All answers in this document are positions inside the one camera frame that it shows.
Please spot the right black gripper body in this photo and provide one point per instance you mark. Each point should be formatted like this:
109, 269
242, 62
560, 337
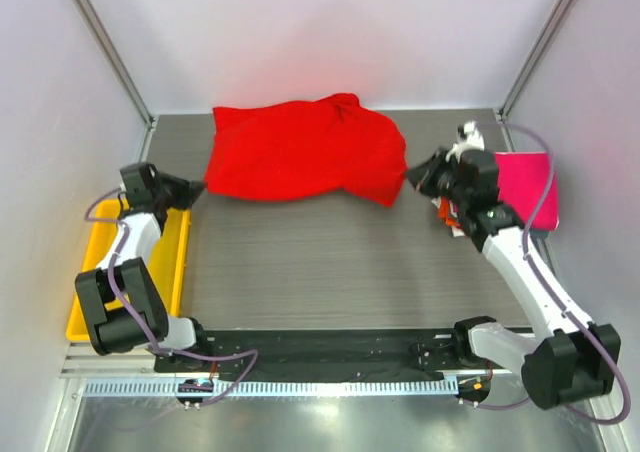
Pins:
437, 178

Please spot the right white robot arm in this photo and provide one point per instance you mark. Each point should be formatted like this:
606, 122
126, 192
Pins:
570, 358

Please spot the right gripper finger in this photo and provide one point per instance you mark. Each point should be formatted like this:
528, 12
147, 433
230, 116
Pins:
426, 185
427, 170

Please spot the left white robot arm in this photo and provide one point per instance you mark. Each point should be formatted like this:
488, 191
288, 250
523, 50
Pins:
120, 302

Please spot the left aluminium frame post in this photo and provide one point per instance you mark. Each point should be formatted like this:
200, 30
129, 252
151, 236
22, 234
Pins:
113, 58

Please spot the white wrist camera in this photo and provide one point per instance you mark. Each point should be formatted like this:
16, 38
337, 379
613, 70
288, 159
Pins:
125, 179
469, 137

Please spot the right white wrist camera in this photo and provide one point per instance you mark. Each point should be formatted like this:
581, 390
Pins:
469, 137

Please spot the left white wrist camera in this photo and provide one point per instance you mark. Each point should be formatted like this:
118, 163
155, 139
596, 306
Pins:
125, 179

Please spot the red t shirt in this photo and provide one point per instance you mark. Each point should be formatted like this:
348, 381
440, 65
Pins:
301, 149

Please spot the aluminium frame post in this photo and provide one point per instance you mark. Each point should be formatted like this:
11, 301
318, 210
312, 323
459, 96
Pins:
551, 28
113, 58

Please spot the folded pink t shirt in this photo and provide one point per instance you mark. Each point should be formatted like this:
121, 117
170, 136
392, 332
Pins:
522, 180

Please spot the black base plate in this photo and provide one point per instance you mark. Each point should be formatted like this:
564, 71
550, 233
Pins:
337, 356

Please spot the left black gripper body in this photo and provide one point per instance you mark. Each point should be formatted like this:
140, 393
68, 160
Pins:
156, 193

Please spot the folded white t shirt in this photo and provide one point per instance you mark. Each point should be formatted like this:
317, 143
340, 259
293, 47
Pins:
456, 232

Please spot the right aluminium frame post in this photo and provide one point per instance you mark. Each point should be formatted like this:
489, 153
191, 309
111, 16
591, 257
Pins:
551, 28

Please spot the slotted white cable duct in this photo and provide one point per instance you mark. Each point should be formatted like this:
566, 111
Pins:
197, 389

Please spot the folded orange t shirt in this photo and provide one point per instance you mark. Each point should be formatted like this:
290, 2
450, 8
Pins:
447, 213

